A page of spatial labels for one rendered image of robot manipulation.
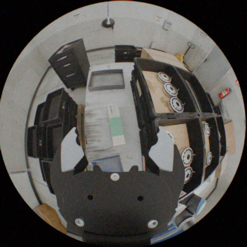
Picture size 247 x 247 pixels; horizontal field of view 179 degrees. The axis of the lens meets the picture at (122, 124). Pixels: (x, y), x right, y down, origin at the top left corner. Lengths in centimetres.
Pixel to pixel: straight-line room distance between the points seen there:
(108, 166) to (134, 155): 17
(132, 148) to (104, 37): 323
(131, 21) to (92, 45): 159
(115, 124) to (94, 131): 15
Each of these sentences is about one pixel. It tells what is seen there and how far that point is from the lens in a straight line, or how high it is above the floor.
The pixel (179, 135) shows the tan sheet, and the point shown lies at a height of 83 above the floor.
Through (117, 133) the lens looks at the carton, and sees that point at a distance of 41.
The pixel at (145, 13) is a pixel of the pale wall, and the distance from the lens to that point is 344.
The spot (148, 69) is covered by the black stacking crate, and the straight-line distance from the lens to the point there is 61.
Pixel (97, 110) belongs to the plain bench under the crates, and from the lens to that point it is 53.
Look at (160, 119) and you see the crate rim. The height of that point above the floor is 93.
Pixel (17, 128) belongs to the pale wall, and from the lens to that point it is 271.
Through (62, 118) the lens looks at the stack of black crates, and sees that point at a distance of 94.
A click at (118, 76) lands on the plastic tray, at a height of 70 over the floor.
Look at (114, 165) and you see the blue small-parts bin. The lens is 48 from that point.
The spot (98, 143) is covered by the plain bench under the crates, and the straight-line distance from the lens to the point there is 48.
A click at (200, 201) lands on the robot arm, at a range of 71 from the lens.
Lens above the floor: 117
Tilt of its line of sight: 75 degrees down
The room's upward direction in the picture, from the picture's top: 10 degrees clockwise
